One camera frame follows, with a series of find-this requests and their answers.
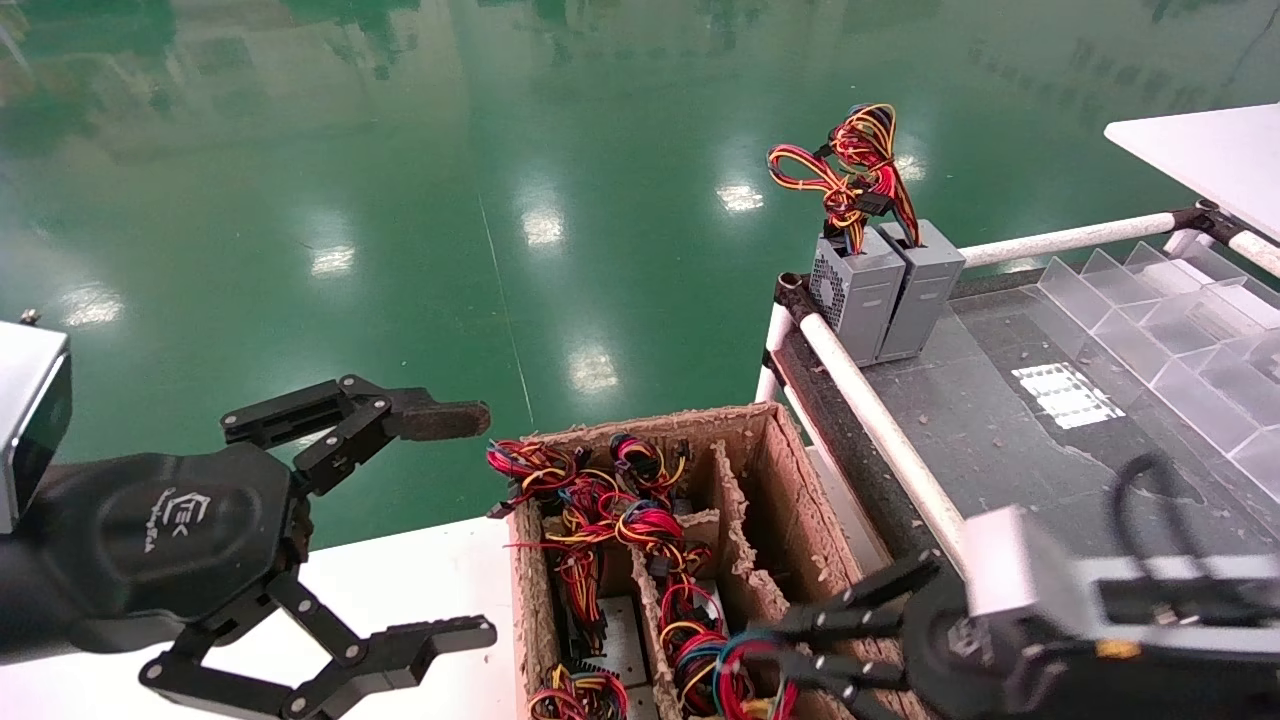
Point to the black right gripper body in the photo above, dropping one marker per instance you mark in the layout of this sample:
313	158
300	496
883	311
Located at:
980	670

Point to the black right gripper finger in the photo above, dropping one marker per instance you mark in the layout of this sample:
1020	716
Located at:
860	610
840	675

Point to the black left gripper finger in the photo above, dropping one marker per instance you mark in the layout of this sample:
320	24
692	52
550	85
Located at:
430	640
440	418

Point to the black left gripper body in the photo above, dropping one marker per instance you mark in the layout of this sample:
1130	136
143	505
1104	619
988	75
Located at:
170	540

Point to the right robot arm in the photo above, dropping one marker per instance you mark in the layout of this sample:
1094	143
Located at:
1180	680

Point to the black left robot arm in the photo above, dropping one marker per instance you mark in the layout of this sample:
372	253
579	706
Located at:
10	610

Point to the brown cardboard divider box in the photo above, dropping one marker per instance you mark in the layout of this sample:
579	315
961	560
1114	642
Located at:
800	500

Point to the white cart leg pipe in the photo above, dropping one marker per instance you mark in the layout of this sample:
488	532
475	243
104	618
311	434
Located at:
779	325

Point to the clear acrylic divider tray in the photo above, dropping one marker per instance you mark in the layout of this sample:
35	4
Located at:
1180	340

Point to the white table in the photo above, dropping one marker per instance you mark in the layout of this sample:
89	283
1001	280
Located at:
1210	150

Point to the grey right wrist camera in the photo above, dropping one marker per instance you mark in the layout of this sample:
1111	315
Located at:
1010	565

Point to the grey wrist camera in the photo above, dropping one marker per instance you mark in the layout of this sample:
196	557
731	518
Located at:
25	400
1010	565

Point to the white cart frame pipe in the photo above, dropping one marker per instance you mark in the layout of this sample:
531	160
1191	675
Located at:
1260	252
880	430
1080	238

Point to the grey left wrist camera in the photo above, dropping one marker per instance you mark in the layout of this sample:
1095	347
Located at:
25	400

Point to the black pipe frame cart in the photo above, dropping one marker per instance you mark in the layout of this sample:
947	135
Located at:
1000	440

